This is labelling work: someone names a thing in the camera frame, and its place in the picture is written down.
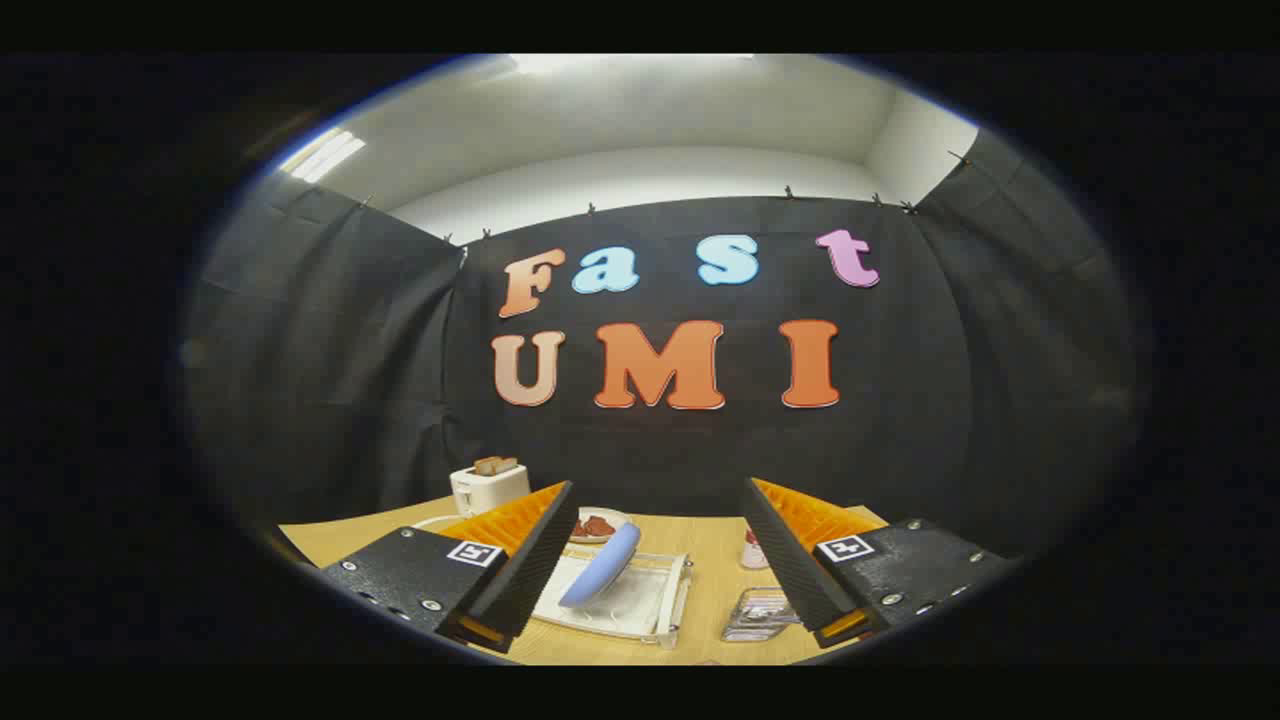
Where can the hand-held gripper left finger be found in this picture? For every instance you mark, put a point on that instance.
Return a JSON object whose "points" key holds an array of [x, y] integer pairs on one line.
{"points": [[540, 545]]}

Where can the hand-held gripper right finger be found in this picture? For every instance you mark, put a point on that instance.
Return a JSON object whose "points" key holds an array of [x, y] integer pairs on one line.
{"points": [[785, 560]]}

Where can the blue plate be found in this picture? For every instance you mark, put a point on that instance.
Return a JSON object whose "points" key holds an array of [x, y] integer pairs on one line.
{"points": [[605, 570]]}

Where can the white oval plate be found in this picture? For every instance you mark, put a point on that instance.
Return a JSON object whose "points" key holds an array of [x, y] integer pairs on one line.
{"points": [[615, 520]]}

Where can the clear bottle with red label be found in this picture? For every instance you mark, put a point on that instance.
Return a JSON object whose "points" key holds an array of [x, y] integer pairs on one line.
{"points": [[753, 552]]}

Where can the brown meat piece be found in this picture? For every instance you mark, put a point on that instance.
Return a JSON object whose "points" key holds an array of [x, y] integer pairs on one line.
{"points": [[597, 526]]}

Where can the white toaster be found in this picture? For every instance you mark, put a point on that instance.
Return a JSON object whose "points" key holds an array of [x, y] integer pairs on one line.
{"points": [[488, 490]]}

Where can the toast slices in toaster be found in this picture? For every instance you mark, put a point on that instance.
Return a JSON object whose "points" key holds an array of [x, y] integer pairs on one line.
{"points": [[495, 465]]}

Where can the white drip tray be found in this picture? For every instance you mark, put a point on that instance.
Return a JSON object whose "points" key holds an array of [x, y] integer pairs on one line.
{"points": [[630, 605]]}

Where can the black backdrop cloth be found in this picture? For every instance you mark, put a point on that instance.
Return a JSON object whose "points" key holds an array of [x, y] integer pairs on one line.
{"points": [[950, 400]]}

